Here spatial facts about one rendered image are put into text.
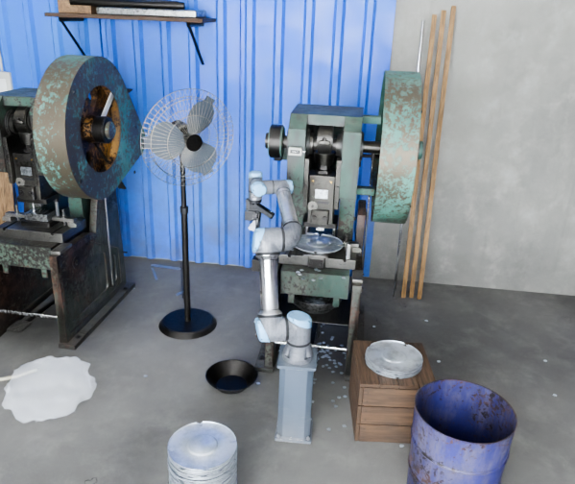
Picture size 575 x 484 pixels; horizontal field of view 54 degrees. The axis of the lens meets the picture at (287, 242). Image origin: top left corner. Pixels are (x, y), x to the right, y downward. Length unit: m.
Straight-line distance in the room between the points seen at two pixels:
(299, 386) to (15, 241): 2.00
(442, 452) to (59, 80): 2.58
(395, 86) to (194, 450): 1.93
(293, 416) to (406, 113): 1.58
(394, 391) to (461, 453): 0.56
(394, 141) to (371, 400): 1.27
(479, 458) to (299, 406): 0.89
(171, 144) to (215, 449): 1.72
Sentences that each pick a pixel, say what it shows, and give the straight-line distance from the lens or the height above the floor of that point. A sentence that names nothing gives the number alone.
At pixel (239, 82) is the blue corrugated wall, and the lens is 4.40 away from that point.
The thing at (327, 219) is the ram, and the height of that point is 0.93.
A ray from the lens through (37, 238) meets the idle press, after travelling 3.83.
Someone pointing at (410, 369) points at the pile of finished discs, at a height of 0.39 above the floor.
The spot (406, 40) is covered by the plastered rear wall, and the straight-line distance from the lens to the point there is 4.32.
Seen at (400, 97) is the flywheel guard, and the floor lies 1.64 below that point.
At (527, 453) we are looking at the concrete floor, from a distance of 3.27.
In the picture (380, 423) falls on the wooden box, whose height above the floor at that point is 0.12.
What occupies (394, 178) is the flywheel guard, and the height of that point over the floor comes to 1.27.
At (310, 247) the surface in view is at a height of 0.78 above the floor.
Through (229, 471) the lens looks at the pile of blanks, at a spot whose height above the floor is 0.23.
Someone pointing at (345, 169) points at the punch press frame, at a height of 1.23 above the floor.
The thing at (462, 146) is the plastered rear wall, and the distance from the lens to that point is 4.46.
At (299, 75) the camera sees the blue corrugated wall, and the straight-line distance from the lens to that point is 4.32.
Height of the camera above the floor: 2.01
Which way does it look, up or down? 22 degrees down
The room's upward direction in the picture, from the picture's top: 2 degrees clockwise
